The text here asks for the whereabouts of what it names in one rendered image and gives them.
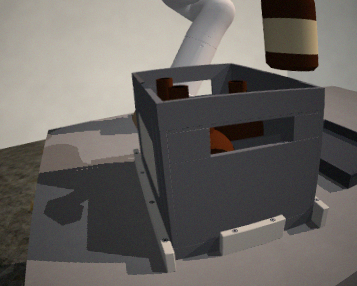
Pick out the dark grey crate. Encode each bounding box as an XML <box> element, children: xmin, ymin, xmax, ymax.
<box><xmin>132</xmin><ymin>63</ymin><xmax>325</xmax><ymax>260</ymax></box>

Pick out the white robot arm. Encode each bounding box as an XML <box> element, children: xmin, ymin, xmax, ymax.
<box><xmin>162</xmin><ymin>0</ymin><xmax>235</xmax><ymax>97</ymax></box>

